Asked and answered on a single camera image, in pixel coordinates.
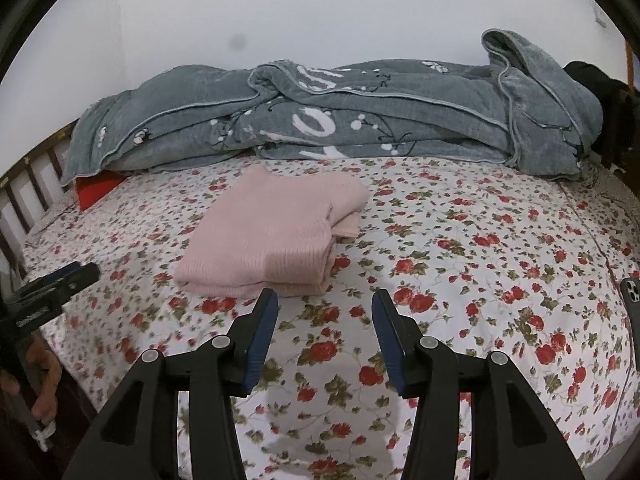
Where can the pink knit sweater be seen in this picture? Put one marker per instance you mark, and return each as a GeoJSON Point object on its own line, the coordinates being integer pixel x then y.
{"type": "Point", "coordinates": [270, 230]}

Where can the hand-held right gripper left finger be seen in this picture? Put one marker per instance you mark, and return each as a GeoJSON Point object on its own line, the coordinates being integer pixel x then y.
{"type": "Point", "coordinates": [262, 340]}

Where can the black cloth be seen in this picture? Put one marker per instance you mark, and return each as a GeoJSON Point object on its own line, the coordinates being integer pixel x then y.
{"type": "Point", "coordinates": [590, 75]}

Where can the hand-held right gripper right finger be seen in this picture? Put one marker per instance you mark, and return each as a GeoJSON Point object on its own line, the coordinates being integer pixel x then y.
{"type": "Point", "coordinates": [387, 340]}

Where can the wooden slatted bed rail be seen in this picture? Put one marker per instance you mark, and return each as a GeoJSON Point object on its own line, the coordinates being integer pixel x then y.
{"type": "Point", "coordinates": [15, 210]}

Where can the person's left hand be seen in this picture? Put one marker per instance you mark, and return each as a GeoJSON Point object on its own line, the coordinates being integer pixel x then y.
{"type": "Point", "coordinates": [47, 380]}

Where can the grey printed blanket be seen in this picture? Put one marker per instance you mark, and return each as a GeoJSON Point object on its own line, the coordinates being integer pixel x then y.
{"type": "Point", "coordinates": [400, 110]}

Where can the dark smartphone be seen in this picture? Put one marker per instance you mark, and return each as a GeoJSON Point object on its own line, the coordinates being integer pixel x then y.
{"type": "Point", "coordinates": [631, 295]}

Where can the red pillow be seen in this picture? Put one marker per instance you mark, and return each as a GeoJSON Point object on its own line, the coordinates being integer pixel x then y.
{"type": "Point", "coordinates": [97, 190]}

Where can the floral bed sheet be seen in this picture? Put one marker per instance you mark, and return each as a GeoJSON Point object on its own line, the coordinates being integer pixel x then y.
{"type": "Point", "coordinates": [500, 260]}

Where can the wooden door frame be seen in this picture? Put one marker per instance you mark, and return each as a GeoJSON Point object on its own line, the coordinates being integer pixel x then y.
{"type": "Point", "coordinates": [631, 62]}

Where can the black clothing pile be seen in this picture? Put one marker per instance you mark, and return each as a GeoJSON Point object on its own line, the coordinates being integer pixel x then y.
{"type": "Point", "coordinates": [620, 130]}

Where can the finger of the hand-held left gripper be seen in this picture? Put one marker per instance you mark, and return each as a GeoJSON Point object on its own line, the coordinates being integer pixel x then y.
{"type": "Point", "coordinates": [70, 277]}

